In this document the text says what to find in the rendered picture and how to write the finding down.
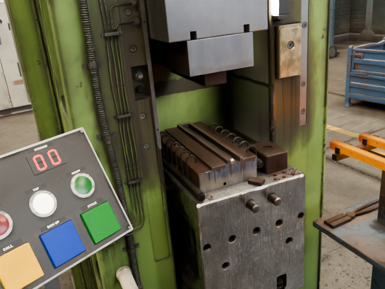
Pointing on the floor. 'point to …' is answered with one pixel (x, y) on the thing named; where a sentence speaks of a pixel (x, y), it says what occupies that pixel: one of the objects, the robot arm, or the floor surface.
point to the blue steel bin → (365, 73)
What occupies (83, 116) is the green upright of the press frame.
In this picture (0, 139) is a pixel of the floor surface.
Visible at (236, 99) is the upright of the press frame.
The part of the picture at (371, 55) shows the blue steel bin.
